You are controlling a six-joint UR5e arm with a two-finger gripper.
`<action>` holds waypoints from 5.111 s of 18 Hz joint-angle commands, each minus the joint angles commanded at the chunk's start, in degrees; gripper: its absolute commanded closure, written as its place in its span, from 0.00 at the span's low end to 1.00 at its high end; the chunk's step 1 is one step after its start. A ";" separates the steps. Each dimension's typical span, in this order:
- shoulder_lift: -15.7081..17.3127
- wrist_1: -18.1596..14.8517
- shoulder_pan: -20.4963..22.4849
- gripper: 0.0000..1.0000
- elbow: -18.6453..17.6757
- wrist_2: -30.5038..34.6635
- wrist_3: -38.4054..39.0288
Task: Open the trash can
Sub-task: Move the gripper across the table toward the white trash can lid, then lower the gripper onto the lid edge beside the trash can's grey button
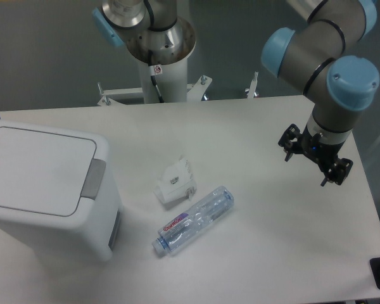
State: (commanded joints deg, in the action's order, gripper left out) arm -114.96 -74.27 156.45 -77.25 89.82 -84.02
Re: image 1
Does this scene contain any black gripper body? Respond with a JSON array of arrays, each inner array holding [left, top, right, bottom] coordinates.
[[301, 129, 345, 167]]

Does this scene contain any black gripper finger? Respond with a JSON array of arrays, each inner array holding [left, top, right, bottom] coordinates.
[[278, 123, 303, 162], [319, 157, 353, 187]]

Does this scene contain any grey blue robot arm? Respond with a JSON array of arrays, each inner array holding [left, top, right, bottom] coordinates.
[[92, 1, 380, 185]]

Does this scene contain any white trash can body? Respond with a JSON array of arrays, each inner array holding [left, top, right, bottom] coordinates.
[[0, 120, 123, 261]]

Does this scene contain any white trash can lid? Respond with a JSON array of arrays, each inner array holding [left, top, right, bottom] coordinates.
[[0, 125, 109, 217]]

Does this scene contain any crumpled white paper packet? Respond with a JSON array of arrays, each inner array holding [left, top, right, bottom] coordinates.
[[153, 155, 197, 210]]

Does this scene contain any clear plastic water bottle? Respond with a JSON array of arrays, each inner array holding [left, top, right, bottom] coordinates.
[[152, 186, 234, 257]]

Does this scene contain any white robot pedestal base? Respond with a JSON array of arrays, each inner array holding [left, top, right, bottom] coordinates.
[[96, 17, 260, 107]]

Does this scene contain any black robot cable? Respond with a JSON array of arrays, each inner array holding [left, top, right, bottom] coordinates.
[[147, 50, 164, 104]]

